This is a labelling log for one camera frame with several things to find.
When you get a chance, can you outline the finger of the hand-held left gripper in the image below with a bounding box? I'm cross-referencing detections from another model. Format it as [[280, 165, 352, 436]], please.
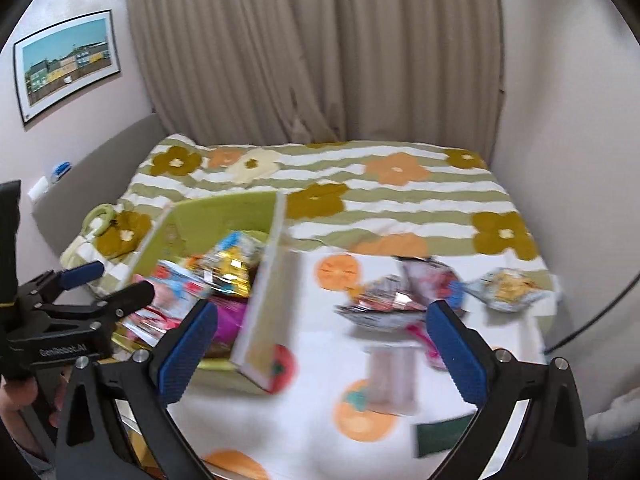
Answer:
[[19, 260, 106, 305], [52, 280, 156, 323]]

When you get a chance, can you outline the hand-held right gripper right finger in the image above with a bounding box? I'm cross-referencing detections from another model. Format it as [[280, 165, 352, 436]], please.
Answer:
[[425, 300, 591, 480]]

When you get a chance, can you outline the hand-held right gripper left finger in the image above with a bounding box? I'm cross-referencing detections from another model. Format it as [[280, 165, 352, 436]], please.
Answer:
[[55, 299, 220, 480]]

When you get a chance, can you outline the white red snack packet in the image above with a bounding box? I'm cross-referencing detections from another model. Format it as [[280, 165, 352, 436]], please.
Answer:
[[120, 259, 214, 349]]

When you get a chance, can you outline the gold snack packet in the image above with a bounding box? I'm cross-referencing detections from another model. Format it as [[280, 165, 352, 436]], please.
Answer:
[[199, 255, 261, 301]]

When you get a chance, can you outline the green cardboard box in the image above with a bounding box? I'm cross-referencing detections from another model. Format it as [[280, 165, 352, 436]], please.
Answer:
[[112, 191, 301, 395]]

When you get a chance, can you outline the white blue snack packet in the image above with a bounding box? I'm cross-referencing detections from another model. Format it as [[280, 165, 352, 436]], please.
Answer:
[[210, 230, 267, 266]]

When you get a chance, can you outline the person's left hand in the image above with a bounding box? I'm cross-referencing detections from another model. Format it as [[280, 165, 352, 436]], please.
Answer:
[[0, 376, 65, 442]]

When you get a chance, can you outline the green checkered plush bag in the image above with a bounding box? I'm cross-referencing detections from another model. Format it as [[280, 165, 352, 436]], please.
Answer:
[[60, 203, 152, 297]]

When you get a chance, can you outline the purple silver snack packet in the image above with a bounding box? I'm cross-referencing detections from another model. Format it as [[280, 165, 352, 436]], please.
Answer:
[[395, 255, 469, 311]]

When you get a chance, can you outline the clear cracker packet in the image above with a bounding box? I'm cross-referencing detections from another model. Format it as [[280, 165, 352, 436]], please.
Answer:
[[462, 268, 549, 314]]

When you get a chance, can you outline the dark green snack packet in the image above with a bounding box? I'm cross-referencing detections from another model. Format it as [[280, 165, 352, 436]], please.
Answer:
[[412, 412, 479, 459]]

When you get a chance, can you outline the black silver snack packet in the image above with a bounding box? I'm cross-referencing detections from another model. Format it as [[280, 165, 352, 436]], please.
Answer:
[[334, 275, 426, 331]]

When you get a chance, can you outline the grey headboard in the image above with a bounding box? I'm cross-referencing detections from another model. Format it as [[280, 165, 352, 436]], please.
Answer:
[[32, 112, 169, 257]]

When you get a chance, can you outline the black curved lamp stand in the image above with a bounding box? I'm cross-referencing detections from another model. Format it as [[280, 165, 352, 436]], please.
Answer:
[[544, 260, 640, 357]]

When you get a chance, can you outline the floral striped blanket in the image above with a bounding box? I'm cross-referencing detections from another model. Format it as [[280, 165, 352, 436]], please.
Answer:
[[60, 132, 562, 312]]

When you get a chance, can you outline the white cloth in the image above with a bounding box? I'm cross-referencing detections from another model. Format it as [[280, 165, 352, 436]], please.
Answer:
[[584, 391, 640, 442]]

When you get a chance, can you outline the beige curtain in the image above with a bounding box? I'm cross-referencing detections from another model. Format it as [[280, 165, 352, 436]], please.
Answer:
[[124, 0, 504, 144]]

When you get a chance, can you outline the wall poster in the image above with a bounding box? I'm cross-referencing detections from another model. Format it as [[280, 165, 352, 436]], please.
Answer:
[[12, 9, 121, 126]]

